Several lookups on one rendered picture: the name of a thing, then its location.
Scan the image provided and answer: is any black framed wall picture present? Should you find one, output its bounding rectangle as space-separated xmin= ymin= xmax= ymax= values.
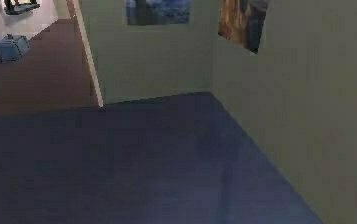
xmin=2 ymin=0 xmax=41 ymax=16

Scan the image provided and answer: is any blue box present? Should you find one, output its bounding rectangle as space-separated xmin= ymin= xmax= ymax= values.
xmin=0 ymin=33 xmax=31 ymax=63

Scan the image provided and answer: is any orange and black wall picture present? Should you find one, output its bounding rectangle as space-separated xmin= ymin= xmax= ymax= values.
xmin=217 ymin=0 xmax=269 ymax=55

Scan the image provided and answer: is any blue framed wall picture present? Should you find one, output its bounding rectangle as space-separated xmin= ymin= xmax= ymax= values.
xmin=124 ymin=0 xmax=191 ymax=27

